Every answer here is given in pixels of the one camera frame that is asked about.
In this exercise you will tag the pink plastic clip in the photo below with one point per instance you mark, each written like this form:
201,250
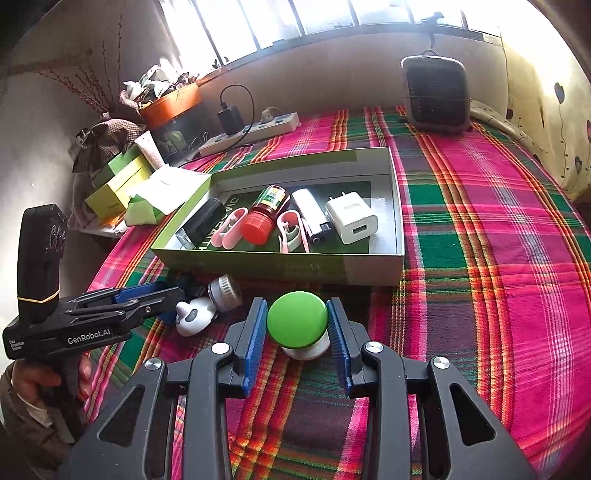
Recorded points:
291,230
231,230

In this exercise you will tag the green and white mushroom lamp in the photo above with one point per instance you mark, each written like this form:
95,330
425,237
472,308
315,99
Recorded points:
298,318

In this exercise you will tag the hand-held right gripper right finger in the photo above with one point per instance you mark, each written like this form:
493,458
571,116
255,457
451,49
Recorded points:
337,344

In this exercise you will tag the white power strip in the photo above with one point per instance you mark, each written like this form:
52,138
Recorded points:
272,127

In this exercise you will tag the green cardboard carton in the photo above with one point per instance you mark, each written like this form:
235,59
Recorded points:
122,161

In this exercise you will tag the white wall charger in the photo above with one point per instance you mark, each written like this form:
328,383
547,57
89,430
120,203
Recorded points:
353,217

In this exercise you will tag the orange planter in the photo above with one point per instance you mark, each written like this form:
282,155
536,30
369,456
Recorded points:
171,108

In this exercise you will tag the brown bottle with red cap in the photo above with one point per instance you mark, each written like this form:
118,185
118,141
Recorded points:
261,221

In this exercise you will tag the person's left hand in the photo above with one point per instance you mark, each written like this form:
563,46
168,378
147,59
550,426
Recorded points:
30,378

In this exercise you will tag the white whale-shaped toy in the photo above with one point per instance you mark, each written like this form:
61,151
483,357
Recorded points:
196,318

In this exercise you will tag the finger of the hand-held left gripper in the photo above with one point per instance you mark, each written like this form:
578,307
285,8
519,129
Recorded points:
159,304
138,293

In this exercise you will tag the white plug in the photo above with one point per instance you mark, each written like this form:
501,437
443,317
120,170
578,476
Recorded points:
271,114

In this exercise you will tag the white paper sheet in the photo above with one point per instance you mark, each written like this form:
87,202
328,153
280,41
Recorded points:
175,187

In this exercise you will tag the green cardboard box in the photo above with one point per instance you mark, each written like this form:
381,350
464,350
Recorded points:
323,270

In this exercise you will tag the pink green plaid cloth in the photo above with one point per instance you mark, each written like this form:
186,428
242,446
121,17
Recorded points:
461,254

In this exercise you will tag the yellow cardboard box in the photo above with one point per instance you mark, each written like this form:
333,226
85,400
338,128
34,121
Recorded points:
115,194

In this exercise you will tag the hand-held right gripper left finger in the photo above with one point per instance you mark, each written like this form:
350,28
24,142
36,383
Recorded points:
256,344

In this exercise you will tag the white electric shaver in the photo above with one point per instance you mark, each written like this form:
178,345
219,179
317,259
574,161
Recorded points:
309,207

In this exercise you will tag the black power adapter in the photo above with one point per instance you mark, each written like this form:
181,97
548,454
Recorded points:
230,119

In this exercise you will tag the brown checked cloth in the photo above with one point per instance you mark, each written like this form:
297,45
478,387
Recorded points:
106,136

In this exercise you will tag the silver white round device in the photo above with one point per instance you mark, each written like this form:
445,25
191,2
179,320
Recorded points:
226,293

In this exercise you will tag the person's left forearm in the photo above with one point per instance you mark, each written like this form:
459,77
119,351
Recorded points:
27,434

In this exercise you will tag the window grille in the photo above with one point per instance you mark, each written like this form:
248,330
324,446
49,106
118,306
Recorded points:
323,18

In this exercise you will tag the small grey heater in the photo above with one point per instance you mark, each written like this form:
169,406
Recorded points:
436,92

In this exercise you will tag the cream heart print curtain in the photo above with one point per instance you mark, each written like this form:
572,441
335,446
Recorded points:
549,115

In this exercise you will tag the green tissue pack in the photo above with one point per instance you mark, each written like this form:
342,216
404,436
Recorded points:
141,212

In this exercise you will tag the dried red twigs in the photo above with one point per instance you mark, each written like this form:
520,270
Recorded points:
87,78

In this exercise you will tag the black rectangular case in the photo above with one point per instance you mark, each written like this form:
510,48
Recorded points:
203,221

